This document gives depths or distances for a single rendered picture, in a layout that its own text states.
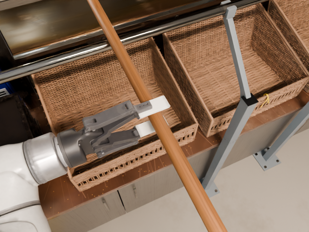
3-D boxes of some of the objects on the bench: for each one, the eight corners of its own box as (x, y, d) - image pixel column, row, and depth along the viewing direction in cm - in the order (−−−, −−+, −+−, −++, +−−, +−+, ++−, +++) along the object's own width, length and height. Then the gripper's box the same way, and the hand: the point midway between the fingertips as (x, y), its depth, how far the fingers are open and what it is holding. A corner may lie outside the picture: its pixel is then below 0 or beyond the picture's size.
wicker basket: (158, 69, 147) (159, 28, 123) (242, 38, 160) (257, -4, 137) (206, 140, 123) (218, 106, 100) (299, 96, 137) (329, 57, 113)
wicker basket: (48, 107, 133) (26, 69, 110) (151, 70, 146) (150, 29, 123) (78, 195, 110) (58, 171, 86) (196, 141, 123) (206, 107, 100)
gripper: (40, 109, 47) (159, 68, 52) (70, 156, 64) (158, 121, 69) (49, 144, 43) (177, 96, 48) (79, 184, 60) (171, 145, 65)
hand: (154, 115), depth 58 cm, fingers open, 7 cm apart
